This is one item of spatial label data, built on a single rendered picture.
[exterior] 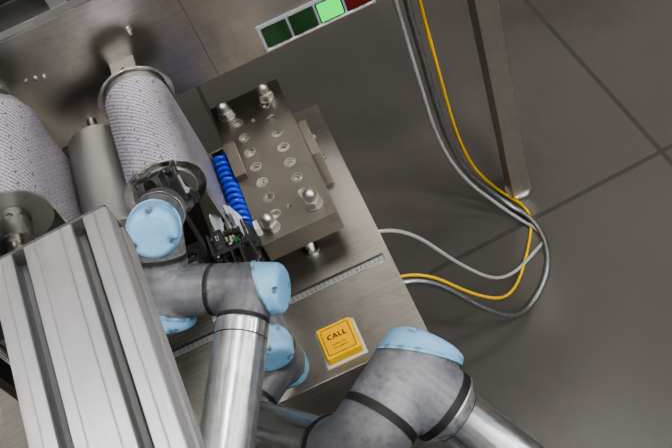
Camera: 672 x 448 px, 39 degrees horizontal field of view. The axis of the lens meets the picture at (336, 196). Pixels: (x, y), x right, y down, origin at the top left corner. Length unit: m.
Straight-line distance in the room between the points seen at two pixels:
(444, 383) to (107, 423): 0.84
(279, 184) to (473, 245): 1.16
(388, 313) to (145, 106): 0.60
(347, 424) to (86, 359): 0.77
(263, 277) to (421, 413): 0.29
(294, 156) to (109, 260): 1.34
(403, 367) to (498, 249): 1.63
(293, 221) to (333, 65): 1.74
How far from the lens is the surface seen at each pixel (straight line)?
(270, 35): 1.99
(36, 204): 1.72
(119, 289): 0.63
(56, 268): 0.67
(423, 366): 1.37
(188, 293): 1.37
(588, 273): 2.89
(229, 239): 1.75
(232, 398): 1.28
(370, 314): 1.88
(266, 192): 1.94
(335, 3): 1.99
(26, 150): 1.76
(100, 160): 1.87
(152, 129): 1.75
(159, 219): 1.34
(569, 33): 3.47
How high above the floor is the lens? 2.51
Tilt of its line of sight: 52 degrees down
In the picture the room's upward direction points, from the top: 25 degrees counter-clockwise
